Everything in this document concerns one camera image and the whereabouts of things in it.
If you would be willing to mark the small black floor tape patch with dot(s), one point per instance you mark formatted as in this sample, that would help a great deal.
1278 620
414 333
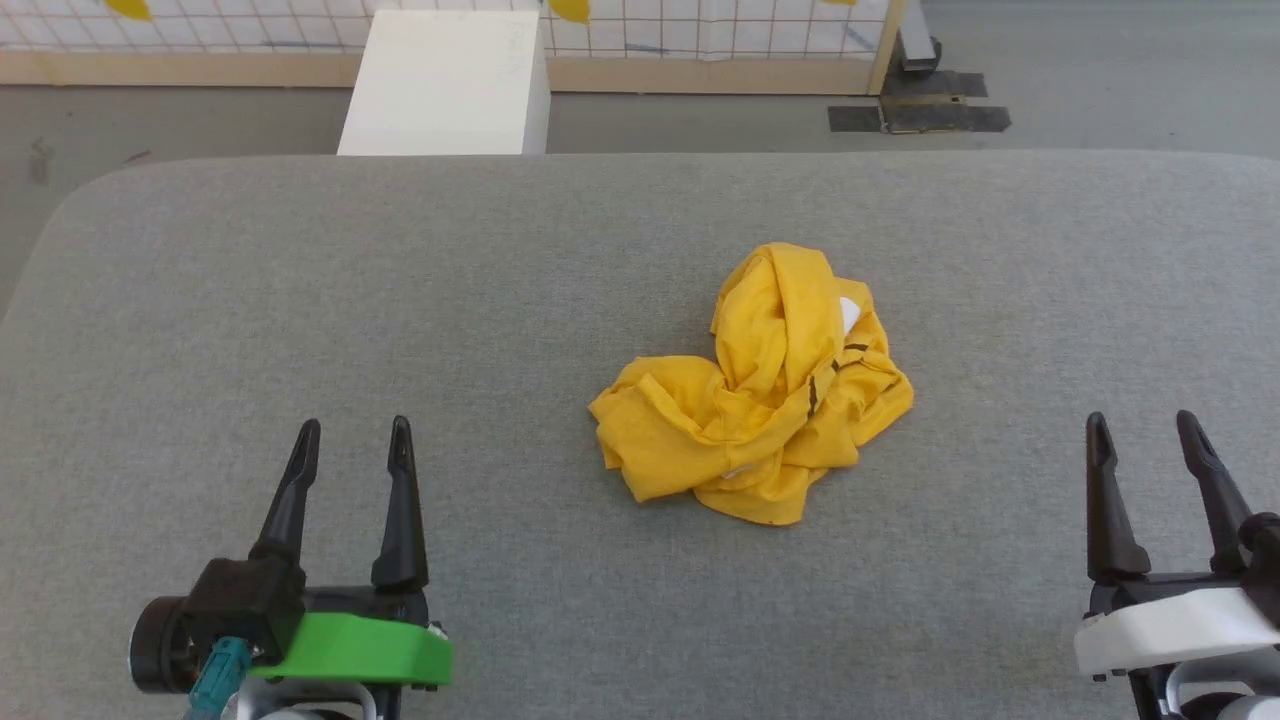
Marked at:
853 119

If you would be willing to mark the yellow cat print garment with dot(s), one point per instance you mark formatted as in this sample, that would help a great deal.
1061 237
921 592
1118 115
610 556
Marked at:
770 400

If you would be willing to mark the white rectangular box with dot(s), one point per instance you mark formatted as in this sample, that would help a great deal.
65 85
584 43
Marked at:
440 85

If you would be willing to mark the long black floor tape patch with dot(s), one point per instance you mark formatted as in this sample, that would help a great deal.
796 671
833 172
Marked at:
950 118

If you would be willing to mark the black tape patch under post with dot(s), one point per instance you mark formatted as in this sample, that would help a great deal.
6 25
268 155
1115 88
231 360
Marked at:
950 84

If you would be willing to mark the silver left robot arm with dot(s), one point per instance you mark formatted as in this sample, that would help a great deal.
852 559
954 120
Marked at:
290 705

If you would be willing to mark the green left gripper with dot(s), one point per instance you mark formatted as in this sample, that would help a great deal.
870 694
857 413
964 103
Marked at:
360 650

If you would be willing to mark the yellow paper piece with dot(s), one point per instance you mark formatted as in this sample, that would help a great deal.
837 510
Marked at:
570 9
130 8

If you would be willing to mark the grey metal post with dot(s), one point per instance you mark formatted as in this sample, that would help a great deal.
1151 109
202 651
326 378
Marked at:
917 40

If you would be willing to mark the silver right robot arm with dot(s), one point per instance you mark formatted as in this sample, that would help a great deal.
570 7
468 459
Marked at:
1210 695

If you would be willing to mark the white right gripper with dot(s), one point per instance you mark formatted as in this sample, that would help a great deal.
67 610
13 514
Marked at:
1170 630

